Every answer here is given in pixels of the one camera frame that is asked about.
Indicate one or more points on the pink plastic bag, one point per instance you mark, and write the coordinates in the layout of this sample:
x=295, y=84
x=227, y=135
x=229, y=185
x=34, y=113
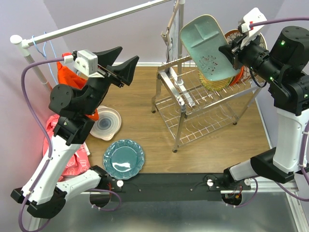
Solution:
x=79, y=162

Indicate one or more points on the large floral plate brown rim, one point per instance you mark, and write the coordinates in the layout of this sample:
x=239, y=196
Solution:
x=262, y=42

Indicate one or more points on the metal dish rack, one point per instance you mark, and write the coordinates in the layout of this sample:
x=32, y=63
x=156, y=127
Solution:
x=189, y=110

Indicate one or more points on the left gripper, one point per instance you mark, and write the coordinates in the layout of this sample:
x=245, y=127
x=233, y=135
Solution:
x=125, y=71

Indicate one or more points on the white clothes rail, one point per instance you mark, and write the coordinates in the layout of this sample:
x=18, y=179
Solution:
x=24, y=44

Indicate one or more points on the teal scalloped plate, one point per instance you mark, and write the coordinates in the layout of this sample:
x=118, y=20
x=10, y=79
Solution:
x=123, y=159

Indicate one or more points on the grey hanging cloth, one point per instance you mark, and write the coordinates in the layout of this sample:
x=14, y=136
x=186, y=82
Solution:
x=172, y=50

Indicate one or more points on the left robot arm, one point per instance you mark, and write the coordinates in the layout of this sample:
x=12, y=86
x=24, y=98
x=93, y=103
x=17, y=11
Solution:
x=44, y=196

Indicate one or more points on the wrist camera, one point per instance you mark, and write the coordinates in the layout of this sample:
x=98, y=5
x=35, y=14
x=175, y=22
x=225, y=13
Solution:
x=250, y=27
x=85, y=62

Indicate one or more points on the orange oven mitt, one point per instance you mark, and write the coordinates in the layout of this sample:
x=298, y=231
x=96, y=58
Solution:
x=70, y=75

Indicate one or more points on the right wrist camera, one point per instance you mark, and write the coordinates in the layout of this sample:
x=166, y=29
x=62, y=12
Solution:
x=250, y=27

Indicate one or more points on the woven bamboo plate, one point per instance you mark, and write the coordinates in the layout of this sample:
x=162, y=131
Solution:
x=214, y=85

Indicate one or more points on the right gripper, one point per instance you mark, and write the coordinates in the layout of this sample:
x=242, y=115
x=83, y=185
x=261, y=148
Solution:
x=234, y=52

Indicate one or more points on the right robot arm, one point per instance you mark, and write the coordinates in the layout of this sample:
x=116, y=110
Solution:
x=282, y=68

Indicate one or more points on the blue wire hanger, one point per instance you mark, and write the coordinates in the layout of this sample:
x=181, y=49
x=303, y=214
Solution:
x=43, y=53

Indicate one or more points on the orange plate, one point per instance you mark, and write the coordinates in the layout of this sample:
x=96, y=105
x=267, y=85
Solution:
x=237, y=77

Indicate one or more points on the wooden clip hanger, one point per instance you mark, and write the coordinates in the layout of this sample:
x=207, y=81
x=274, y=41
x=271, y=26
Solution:
x=166, y=34

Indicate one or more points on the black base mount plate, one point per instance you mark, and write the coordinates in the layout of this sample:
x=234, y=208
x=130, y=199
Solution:
x=165, y=187

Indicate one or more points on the light blue divided tray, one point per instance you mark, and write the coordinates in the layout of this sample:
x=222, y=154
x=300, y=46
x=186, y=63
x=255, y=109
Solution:
x=202, y=38

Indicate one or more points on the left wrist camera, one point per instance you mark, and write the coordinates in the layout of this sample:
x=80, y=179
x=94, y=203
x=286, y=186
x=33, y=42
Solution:
x=85, y=62

